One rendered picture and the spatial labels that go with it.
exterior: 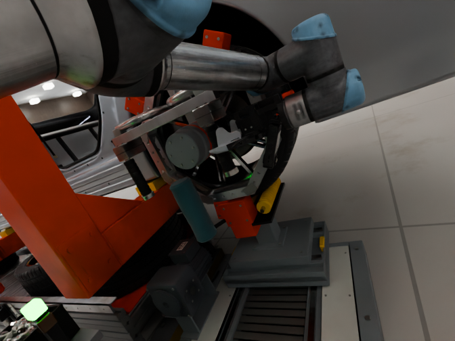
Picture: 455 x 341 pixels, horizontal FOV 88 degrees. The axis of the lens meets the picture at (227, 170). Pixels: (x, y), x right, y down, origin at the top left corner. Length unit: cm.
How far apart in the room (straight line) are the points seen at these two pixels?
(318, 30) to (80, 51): 43
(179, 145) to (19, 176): 51
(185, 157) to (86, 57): 62
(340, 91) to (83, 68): 44
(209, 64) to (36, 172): 74
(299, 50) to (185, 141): 42
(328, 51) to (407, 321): 96
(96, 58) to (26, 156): 83
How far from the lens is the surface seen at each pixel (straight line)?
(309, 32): 53
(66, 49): 20
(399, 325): 116
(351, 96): 54
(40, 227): 98
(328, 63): 53
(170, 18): 20
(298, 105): 54
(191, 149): 77
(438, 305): 122
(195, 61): 42
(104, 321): 135
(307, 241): 119
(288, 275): 117
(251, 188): 91
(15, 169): 99
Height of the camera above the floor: 92
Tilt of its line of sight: 14 degrees down
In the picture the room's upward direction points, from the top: 24 degrees counter-clockwise
